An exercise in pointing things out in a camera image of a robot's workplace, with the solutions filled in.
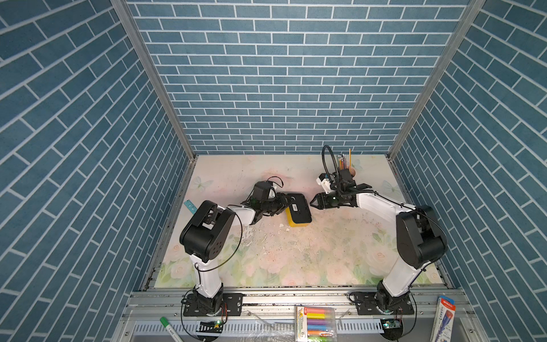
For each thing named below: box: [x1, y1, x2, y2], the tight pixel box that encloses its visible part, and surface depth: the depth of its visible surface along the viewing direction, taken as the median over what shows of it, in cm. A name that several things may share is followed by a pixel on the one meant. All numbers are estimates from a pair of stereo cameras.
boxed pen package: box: [429, 294, 457, 342], surface depth 72 cm
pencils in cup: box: [337, 148, 356, 178], surface depth 101 cm
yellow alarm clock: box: [285, 193, 312, 228], surface depth 93 cm
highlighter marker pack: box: [294, 305, 337, 342], surface depth 71 cm
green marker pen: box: [159, 316, 184, 342], surface depth 70 cm
